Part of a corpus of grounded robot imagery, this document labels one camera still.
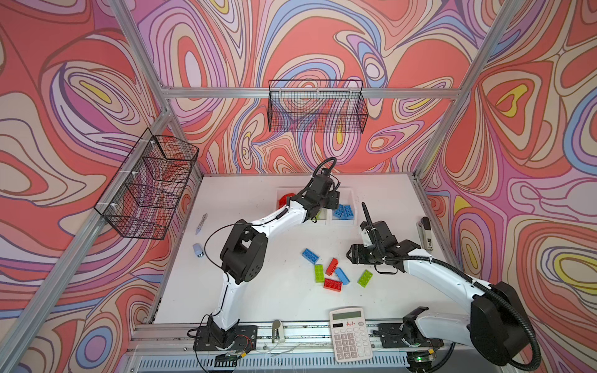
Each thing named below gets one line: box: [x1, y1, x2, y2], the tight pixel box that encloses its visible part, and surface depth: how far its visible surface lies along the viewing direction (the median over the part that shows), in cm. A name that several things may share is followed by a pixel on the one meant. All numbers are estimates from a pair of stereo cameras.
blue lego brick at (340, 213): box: [333, 203, 346, 220], surface depth 103 cm
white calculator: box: [328, 307, 374, 363], surface depth 74 cm
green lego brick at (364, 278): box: [356, 268, 374, 289], surface depth 88 cm
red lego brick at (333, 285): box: [323, 278, 343, 293], surface depth 86 cm
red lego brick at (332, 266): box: [324, 257, 339, 276], surface depth 88 cm
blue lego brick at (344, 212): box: [334, 203, 354, 220], surface depth 103 cm
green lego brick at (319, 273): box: [314, 264, 325, 284], surface depth 88 cm
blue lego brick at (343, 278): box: [335, 267, 351, 286], surface depth 86 cm
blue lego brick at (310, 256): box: [301, 247, 320, 265], surface depth 93 cm
